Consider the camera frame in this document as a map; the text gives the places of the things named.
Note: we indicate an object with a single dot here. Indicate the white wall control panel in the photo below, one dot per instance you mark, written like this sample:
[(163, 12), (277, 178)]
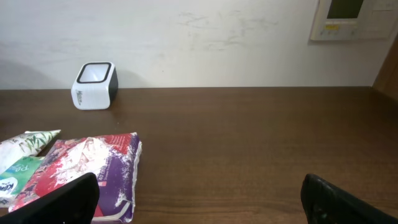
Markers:
[(337, 20)]

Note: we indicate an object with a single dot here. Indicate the white barcode scanner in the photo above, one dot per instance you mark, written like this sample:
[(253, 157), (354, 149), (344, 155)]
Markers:
[(96, 86)]

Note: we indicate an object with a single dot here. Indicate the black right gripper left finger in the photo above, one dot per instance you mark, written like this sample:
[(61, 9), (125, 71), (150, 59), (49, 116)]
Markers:
[(72, 203)]

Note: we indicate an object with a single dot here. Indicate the brown wooden door frame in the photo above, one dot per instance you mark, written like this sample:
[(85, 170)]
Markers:
[(386, 80)]

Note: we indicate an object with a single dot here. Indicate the white tube gold cap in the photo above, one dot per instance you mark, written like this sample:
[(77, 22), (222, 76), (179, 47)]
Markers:
[(30, 143)]

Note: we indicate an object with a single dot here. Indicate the small green tissue packet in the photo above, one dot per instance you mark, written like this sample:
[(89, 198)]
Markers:
[(15, 177)]

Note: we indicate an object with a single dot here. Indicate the red purple tissue pack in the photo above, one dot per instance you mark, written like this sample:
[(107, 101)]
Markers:
[(113, 159)]

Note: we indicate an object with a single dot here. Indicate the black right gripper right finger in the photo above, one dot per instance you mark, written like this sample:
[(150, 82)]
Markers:
[(324, 202)]

